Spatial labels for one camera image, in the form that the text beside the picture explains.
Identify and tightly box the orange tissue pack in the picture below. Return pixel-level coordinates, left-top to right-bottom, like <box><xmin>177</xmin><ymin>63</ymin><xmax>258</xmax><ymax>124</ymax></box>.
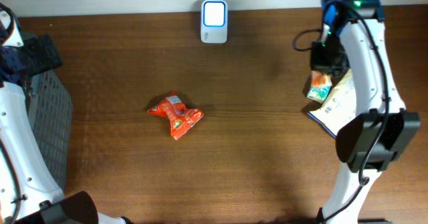
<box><xmin>311</xmin><ymin>70</ymin><xmax>332</xmax><ymax>88</ymax></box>

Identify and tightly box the teal tissue pack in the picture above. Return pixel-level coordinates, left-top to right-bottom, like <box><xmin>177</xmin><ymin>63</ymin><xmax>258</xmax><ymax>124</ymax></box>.
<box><xmin>306</xmin><ymin>86</ymin><xmax>331</xmax><ymax>104</ymax></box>

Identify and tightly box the cream snack bag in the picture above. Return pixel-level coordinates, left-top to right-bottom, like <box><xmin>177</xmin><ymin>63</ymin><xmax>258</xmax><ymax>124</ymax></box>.
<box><xmin>308</xmin><ymin>70</ymin><xmax>356</xmax><ymax>138</ymax></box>

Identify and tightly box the red snack bag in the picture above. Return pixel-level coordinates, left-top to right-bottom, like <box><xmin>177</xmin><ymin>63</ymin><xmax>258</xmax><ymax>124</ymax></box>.
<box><xmin>147</xmin><ymin>92</ymin><xmax>204</xmax><ymax>140</ymax></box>

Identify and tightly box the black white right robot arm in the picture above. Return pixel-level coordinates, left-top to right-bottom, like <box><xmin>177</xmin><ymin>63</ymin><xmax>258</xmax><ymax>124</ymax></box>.
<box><xmin>310</xmin><ymin>0</ymin><xmax>421</xmax><ymax>223</ymax></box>

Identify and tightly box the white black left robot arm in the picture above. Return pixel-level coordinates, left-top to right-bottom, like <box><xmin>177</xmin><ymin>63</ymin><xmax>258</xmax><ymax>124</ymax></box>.
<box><xmin>1</xmin><ymin>5</ymin><xmax>129</xmax><ymax>223</ymax></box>

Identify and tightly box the white black barcode scanner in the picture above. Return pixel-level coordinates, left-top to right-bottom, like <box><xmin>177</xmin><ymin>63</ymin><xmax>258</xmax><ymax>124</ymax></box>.
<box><xmin>201</xmin><ymin>0</ymin><xmax>228</xmax><ymax>44</ymax></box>

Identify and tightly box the grey plastic basket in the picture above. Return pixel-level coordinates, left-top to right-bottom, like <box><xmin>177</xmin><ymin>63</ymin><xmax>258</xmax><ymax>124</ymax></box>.
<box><xmin>25</xmin><ymin>70</ymin><xmax>73</xmax><ymax>189</ymax></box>

